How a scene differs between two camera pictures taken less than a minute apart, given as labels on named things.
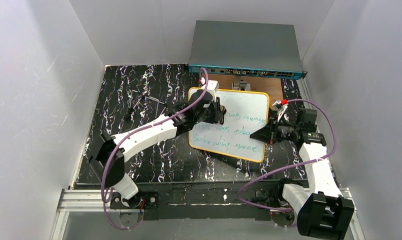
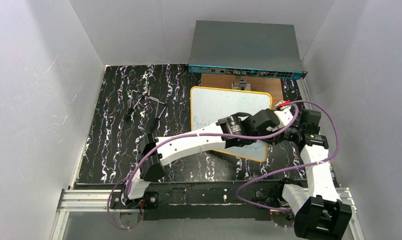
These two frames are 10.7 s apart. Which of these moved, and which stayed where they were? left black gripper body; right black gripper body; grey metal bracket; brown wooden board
Moved: left black gripper body
Stayed: brown wooden board; right black gripper body; grey metal bracket
